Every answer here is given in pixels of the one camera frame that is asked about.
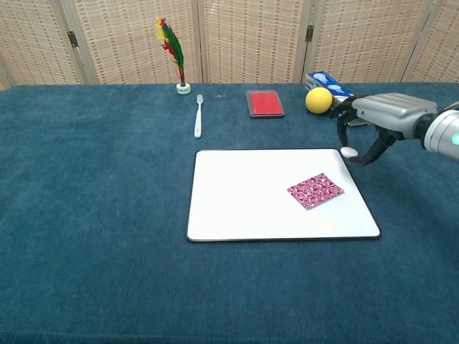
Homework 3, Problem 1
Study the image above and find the white toothbrush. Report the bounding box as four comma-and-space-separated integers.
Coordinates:
194, 94, 205, 139

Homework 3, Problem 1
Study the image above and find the yellow ball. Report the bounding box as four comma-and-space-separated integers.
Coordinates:
305, 87, 333, 115

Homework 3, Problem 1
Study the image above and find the colourful feather shuttlecock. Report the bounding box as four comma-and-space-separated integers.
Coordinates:
154, 16, 191, 95

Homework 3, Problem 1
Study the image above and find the woven beige folding screen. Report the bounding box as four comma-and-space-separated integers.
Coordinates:
0, 0, 459, 91

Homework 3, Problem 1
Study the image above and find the blue light bulb box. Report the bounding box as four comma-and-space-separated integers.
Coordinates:
306, 71, 370, 128

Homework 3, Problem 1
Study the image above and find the red white patterned playing cards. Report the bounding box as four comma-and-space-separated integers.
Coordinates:
286, 172, 346, 211

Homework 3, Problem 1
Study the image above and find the white rectangular board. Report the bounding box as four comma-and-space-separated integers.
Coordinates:
185, 148, 382, 243

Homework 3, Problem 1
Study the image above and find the blue felt table cloth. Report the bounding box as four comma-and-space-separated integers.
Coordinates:
0, 82, 459, 344

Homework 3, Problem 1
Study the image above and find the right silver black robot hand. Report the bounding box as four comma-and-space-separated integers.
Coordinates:
328, 92, 439, 166

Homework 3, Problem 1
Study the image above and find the red ink pad case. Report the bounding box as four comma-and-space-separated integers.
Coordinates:
245, 90, 285, 119

